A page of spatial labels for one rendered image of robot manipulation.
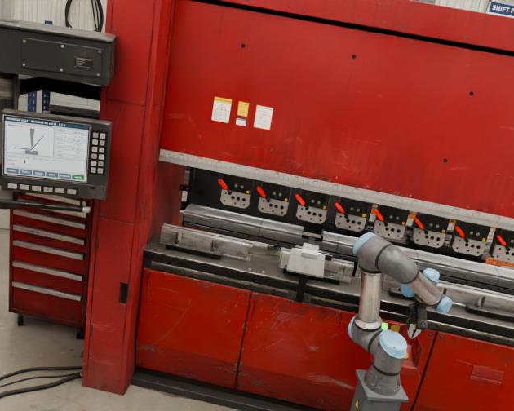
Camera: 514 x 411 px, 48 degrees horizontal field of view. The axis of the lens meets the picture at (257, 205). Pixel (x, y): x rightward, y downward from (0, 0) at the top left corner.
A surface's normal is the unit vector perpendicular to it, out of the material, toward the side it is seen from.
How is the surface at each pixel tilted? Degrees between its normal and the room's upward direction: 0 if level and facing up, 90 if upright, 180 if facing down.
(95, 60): 90
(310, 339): 90
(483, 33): 90
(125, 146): 90
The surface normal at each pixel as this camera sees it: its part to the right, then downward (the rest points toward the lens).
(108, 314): -0.14, 0.32
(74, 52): 0.15, 0.37
